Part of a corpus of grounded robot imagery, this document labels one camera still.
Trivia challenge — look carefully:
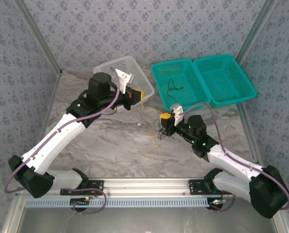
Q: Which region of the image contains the teal plastic mesh basket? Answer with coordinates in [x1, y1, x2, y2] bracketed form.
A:
[193, 53, 258, 107]
[151, 58, 212, 116]

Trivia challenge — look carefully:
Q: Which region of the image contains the small circuit board with LED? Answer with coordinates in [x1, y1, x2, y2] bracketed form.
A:
[207, 198, 226, 211]
[70, 198, 91, 209]

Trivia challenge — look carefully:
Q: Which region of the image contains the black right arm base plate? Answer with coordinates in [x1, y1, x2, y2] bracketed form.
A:
[188, 179, 234, 197]

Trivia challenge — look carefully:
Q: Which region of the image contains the grey metal sheet panel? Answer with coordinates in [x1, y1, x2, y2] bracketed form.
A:
[1, 196, 288, 233]

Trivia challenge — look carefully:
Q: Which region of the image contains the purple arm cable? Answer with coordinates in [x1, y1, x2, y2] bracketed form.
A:
[180, 102, 289, 214]
[4, 67, 123, 216]

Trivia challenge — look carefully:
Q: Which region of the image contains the aluminium mounting rail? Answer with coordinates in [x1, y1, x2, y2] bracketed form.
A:
[16, 178, 252, 197]

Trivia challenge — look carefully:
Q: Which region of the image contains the thin yellow cable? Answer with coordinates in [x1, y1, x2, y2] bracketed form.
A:
[140, 99, 162, 153]

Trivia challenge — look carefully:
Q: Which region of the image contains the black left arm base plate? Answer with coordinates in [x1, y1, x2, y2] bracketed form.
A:
[60, 179, 105, 196]

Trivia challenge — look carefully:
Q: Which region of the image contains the aluminium corner post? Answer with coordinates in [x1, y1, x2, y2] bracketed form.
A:
[13, 0, 63, 75]
[234, 0, 280, 64]

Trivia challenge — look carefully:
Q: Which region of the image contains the aluminium side rail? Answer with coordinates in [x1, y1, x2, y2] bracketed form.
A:
[37, 70, 64, 136]
[239, 104, 260, 163]

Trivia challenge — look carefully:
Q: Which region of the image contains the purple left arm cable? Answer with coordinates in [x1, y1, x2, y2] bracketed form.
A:
[4, 67, 123, 216]

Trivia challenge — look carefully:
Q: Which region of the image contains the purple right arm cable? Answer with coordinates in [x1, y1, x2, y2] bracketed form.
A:
[180, 102, 289, 214]

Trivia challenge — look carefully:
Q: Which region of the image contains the thin black cable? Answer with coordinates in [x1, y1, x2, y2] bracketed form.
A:
[158, 130, 176, 141]
[167, 79, 185, 104]

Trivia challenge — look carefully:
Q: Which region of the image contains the white plastic mesh basket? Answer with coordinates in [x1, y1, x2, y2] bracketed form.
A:
[93, 55, 155, 114]

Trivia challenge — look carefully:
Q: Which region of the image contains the white slotted cable duct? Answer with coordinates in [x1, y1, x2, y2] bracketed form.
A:
[25, 197, 224, 208]

